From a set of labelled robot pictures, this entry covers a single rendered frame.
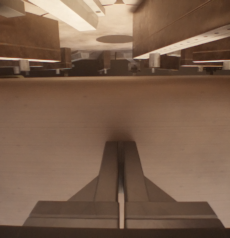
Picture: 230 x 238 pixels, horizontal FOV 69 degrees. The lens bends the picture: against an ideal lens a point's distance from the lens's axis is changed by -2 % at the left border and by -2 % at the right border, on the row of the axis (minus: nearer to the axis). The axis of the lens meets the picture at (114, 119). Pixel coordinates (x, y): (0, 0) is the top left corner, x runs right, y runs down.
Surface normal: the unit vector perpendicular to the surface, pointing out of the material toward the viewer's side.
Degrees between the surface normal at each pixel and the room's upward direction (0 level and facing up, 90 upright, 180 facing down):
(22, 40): 90
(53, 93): 117
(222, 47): 90
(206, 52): 90
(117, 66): 90
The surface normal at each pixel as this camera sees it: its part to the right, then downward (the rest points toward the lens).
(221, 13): -0.98, 0.06
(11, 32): 0.82, 0.13
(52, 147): -0.04, 0.25
